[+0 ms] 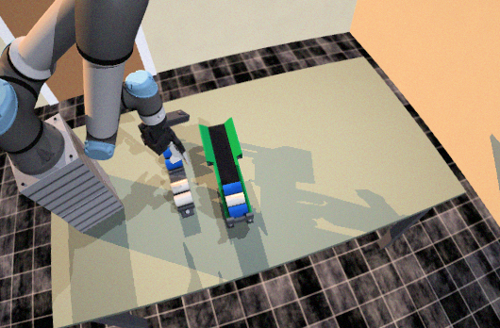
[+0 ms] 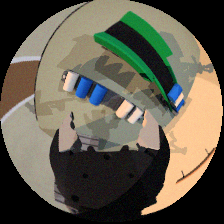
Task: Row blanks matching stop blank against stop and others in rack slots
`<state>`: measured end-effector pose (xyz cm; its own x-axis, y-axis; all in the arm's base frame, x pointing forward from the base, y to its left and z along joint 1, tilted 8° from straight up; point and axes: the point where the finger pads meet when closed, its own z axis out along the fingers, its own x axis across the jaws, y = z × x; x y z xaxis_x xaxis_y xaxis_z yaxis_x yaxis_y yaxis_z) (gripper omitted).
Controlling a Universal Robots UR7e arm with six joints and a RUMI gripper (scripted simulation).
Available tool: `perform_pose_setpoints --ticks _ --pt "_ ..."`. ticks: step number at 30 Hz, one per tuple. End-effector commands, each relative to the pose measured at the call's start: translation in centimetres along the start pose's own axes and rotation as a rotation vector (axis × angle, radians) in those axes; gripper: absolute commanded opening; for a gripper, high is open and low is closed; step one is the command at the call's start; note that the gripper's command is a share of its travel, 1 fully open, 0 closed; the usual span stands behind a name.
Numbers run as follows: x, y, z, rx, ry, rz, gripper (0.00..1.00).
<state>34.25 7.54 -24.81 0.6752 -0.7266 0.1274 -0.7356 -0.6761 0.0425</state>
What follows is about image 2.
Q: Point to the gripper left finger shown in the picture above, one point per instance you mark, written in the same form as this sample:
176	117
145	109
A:
65	143

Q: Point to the blue cylinder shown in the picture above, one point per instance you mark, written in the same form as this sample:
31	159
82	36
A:
174	93
83	87
179	106
97	94

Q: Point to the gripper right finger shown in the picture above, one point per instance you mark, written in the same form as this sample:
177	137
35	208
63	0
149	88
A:
152	141

